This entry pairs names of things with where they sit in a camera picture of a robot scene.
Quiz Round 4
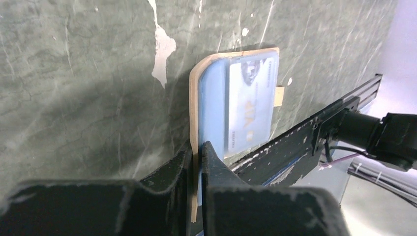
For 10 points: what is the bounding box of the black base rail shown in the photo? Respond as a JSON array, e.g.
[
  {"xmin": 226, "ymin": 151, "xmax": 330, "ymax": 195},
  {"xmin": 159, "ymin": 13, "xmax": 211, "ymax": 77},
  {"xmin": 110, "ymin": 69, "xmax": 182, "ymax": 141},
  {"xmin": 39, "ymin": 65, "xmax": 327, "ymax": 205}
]
[{"xmin": 231, "ymin": 74, "xmax": 383, "ymax": 187}]

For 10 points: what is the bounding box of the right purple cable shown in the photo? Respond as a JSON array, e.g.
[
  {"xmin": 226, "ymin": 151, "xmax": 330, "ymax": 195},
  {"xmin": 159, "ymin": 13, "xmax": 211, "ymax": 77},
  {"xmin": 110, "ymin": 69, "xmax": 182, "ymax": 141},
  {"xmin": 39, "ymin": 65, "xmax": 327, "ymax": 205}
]
[{"xmin": 319, "ymin": 153, "xmax": 362, "ymax": 170}]

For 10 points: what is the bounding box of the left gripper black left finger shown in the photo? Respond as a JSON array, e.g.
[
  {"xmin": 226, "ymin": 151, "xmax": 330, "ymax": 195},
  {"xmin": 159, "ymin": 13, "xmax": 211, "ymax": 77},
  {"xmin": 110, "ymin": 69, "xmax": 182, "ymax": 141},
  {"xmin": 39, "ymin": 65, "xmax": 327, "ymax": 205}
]
[{"xmin": 0, "ymin": 142, "xmax": 192, "ymax": 236}]

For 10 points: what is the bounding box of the grey striped credit card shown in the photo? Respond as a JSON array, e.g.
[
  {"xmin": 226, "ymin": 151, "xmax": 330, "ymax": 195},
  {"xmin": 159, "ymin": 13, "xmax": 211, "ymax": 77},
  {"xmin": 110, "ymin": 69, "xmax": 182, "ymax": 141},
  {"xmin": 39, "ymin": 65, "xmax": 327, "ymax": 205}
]
[{"xmin": 226, "ymin": 57, "xmax": 277, "ymax": 155}]

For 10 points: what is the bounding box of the tan card holder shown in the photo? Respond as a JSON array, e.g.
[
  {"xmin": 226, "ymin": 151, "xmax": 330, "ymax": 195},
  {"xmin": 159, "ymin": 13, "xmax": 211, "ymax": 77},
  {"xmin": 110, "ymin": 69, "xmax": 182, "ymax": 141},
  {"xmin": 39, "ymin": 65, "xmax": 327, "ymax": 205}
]
[{"xmin": 189, "ymin": 47, "xmax": 285, "ymax": 222}]

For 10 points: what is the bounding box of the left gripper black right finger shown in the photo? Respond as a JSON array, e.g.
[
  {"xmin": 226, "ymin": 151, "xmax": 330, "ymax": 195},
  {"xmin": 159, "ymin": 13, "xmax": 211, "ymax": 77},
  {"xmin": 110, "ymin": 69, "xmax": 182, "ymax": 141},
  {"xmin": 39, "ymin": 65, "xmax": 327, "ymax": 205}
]
[{"xmin": 201, "ymin": 142, "xmax": 349, "ymax": 236}]

